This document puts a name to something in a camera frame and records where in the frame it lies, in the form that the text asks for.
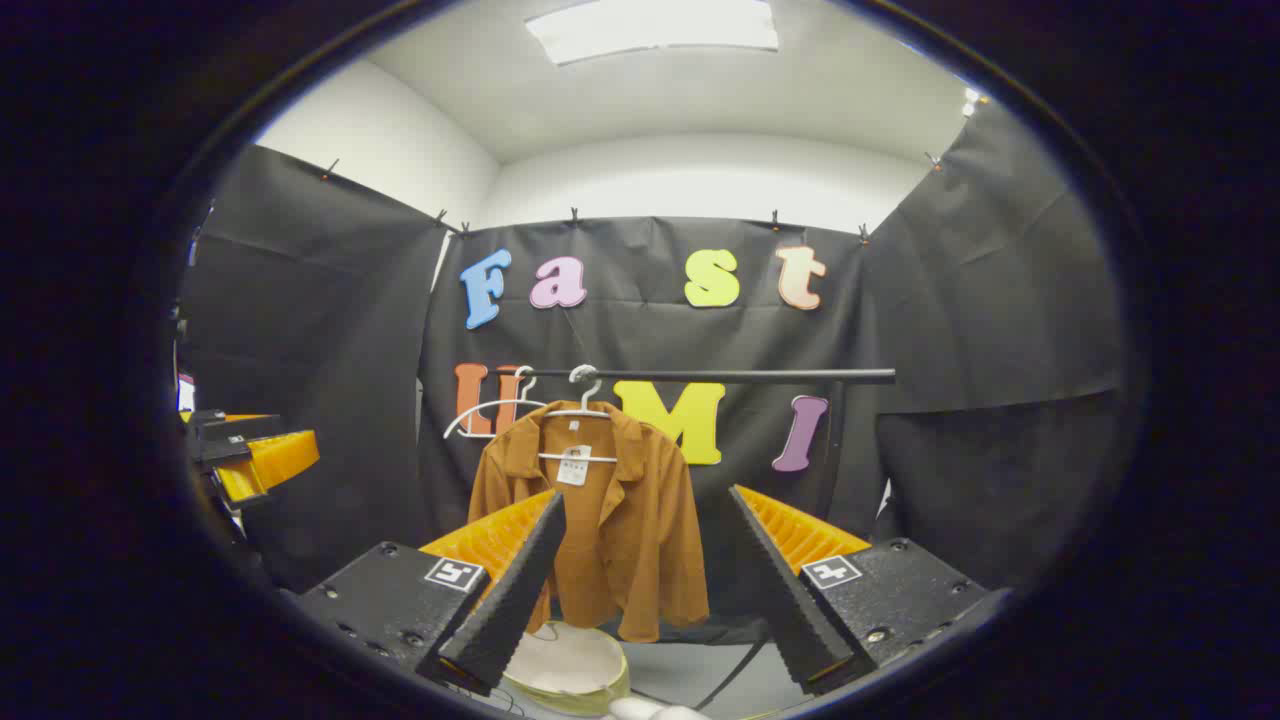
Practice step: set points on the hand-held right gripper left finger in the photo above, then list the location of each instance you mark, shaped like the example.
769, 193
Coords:
515, 585

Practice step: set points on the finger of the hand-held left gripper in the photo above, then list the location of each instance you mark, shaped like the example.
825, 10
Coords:
285, 455
235, 435

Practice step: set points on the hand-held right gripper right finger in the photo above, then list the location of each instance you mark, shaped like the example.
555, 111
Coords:
785, 590

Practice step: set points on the round beige laundry hamper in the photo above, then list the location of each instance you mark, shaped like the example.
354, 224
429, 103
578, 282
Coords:
570, 660

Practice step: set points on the brown shirt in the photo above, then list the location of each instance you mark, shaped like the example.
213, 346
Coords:
630, 530

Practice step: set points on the white clothes hanger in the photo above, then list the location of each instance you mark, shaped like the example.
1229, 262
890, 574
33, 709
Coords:
586, 395
490, 405

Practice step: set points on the white rounded object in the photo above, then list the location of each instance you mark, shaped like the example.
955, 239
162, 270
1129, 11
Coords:
655, 710

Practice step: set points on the black clothes rail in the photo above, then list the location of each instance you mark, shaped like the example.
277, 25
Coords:
750, 376

